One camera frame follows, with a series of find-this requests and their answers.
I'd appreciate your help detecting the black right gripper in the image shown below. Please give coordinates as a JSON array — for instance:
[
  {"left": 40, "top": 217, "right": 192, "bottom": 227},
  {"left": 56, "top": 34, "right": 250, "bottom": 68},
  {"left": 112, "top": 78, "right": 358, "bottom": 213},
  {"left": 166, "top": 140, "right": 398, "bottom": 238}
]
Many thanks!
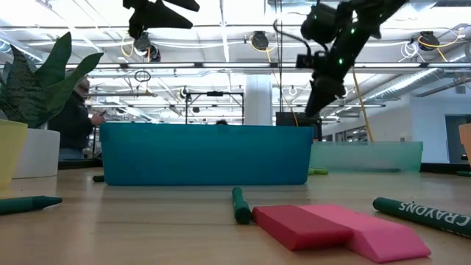
[{"left": 303, "top": 54, "right": 350, "bottom": 119}]

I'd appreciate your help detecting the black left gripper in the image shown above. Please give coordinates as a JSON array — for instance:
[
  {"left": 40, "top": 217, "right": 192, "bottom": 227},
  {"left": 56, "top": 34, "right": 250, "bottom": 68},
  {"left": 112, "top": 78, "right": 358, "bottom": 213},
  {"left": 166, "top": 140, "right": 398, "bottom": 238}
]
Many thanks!
[{"left": 122, "top": 0, "right": 202, "bottom": 40}]

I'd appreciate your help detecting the dark blue plastic bin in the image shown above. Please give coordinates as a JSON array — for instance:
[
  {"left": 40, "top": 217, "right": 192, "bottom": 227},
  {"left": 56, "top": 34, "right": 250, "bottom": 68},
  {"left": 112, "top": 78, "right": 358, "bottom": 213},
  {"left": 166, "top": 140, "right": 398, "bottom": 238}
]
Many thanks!
[{"left": 99, "top": 122, "right": 314, "bottom": 187}]

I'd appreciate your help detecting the green plant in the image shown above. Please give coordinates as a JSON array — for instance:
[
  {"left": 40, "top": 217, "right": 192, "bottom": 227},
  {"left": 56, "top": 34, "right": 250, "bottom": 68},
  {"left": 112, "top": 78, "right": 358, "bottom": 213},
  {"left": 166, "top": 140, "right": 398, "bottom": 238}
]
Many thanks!
[{"left": 0, "top": 31, "right": 105, "bottom": 180}]

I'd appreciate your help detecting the white pillar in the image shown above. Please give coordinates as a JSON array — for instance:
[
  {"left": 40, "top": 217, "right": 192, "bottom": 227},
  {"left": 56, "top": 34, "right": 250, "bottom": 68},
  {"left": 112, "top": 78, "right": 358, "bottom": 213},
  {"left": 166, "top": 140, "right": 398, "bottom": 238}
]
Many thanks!
[{"left": 244, "top": 74, "right": 274, "bottom": 126}]

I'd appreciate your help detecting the teal translucent plastic bin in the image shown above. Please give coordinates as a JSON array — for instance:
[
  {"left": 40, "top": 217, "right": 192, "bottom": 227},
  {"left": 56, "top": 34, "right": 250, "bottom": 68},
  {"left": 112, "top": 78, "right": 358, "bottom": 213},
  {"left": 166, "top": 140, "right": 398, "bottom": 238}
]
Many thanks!
[{"left": 308, "top": 141, "right": 424, "bottom": 174}]

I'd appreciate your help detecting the ceiling light bar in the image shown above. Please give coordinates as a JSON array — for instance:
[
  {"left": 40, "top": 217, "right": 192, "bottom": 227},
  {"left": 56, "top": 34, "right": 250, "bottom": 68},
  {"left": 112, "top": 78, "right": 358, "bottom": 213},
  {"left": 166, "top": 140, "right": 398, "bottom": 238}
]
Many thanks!
[{"left": 86, "top": 62, "right": 471, "bottom": 71}]

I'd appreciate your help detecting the red eraser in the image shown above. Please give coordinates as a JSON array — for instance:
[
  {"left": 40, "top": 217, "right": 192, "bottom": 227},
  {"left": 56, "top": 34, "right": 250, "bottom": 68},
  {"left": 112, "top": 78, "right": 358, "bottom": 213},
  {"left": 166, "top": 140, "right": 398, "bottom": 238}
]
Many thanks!
[{"left": 252, "top": 205, "right": 355, "bottom": 252}]

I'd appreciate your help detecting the dark door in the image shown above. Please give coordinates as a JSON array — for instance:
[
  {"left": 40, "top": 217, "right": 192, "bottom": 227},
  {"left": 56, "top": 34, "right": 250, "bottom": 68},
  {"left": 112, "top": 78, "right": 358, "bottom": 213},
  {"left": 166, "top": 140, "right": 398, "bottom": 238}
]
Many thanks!
[{"left": 444, "top": 114, "right": 471, "bottom": 163}]

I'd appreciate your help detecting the green crayon white lettering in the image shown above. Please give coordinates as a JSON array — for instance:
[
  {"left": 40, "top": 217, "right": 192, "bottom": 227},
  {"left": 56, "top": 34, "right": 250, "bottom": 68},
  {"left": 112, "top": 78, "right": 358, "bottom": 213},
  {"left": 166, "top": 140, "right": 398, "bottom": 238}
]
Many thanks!
[{"left": 372, "top": 197, "right": 471, "bottom": 239}]

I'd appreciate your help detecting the orange translucent plastic bin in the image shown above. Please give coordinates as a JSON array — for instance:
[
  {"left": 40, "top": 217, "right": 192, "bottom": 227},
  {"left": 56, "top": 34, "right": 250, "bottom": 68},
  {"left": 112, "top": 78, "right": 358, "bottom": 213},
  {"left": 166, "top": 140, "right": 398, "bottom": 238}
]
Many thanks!
[{"left": 458, "top": 122, "right": 471, "bottom": 169}]

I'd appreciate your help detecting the pink eraser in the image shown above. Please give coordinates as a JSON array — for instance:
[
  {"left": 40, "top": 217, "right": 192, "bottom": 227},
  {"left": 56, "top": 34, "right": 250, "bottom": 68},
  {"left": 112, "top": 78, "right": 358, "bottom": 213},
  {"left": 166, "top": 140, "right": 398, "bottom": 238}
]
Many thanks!
[{"left": 298, "top": 204, "right": 432, "bottom": 264}]

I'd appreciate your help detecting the black hanging cable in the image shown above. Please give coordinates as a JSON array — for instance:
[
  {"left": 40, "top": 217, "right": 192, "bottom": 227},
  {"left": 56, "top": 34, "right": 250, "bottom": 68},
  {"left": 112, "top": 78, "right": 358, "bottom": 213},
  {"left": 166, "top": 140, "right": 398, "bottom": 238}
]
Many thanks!
[{"left": 274, "top": 0, "right": 284, "bottom": 113}]

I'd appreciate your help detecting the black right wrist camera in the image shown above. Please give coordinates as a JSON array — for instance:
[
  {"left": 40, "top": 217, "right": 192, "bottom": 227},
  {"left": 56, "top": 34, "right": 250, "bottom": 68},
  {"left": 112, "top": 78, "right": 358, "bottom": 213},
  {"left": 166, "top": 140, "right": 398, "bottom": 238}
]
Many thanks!
[{"left": 296, "top": 52, "right": 314, "bottom": 70}]

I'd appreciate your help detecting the yellow hanging cable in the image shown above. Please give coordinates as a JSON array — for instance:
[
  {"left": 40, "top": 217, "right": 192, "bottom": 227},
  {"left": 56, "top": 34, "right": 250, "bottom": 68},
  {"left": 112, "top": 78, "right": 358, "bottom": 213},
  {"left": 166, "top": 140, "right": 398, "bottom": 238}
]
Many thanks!
[{"left": 351, "top": 68, "right": 374, "bottom": 143}]

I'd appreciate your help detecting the large ceiling cable reel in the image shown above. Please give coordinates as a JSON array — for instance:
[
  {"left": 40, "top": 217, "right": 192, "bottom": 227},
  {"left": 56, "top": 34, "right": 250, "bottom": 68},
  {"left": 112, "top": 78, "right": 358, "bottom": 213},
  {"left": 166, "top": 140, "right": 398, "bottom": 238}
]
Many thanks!
[
  {"left": 249, "top": 30, "right": 271, "bottom": 52},
  {"left": 417, "top": 30, "right": 442, "bottom": 52},
  {"left": 132, "top": 31, "right": 162, "bottom": 63}
]

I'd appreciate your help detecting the silver ventilation duct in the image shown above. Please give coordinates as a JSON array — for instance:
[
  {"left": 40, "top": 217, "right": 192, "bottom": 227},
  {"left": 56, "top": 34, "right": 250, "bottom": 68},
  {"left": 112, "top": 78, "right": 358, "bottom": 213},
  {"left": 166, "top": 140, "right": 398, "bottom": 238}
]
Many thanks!
[{"left": 362, "top": 68, "right": 471, "bottom": 105}]

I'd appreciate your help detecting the black background frame rig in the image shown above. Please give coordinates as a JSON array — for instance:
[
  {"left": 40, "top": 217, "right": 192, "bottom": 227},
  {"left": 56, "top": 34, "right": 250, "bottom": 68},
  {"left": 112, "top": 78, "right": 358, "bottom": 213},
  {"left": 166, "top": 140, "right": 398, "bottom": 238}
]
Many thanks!
[{"left": 184, "top": 91, "right": 245, "bottom": 126}]

